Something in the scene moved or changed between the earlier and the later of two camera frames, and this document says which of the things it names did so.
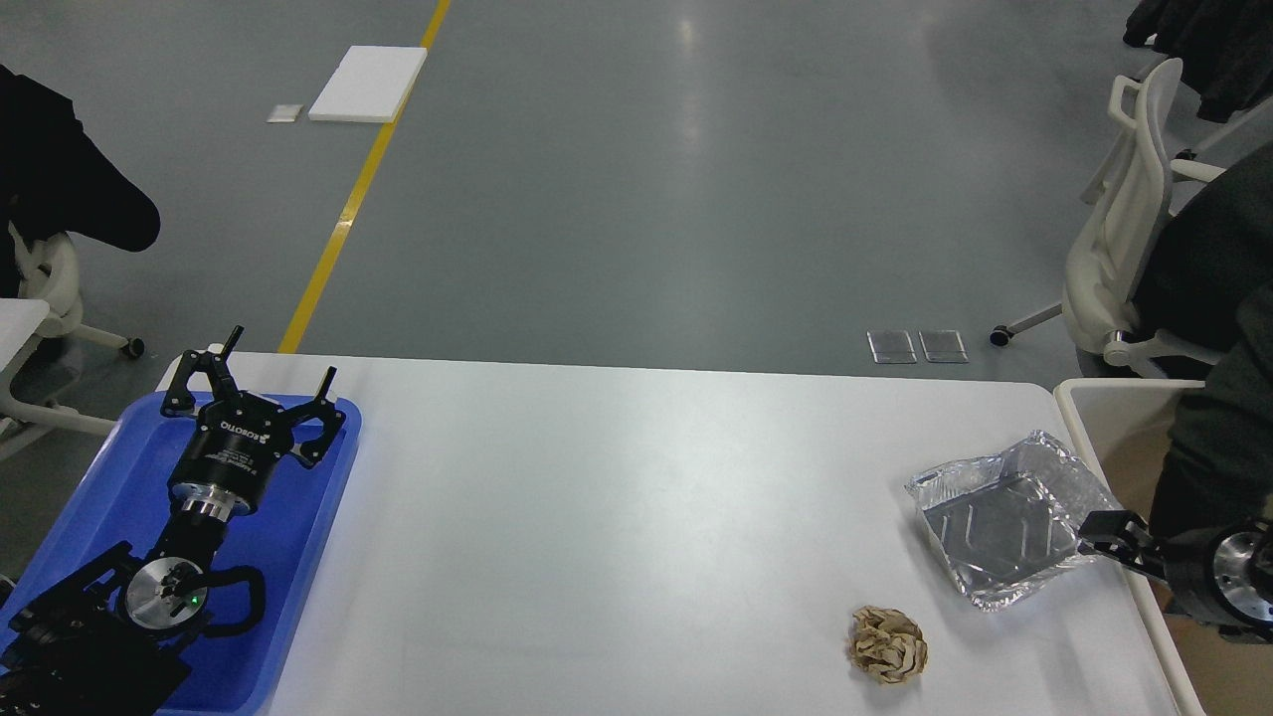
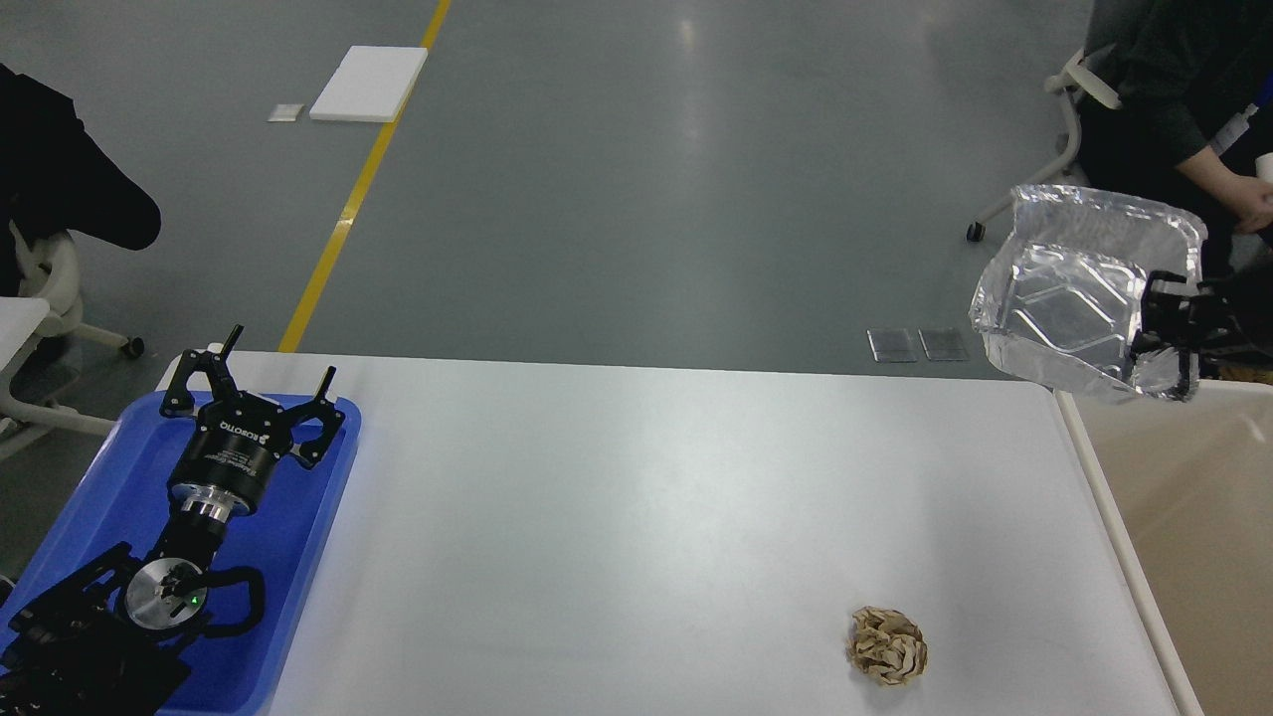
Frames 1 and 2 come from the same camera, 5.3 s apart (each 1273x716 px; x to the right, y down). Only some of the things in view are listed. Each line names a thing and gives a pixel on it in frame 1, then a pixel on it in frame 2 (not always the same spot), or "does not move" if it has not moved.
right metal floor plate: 943,346 does not move
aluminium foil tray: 1007,525 -> 1065,297
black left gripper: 229,461 does not move
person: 1207,268 -> 1196,113
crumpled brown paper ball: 886,644 does not move
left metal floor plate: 891,347 does not move
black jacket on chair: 54,179 does not move
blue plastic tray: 117,495 does not move
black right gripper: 1221,578 -> 1235,312
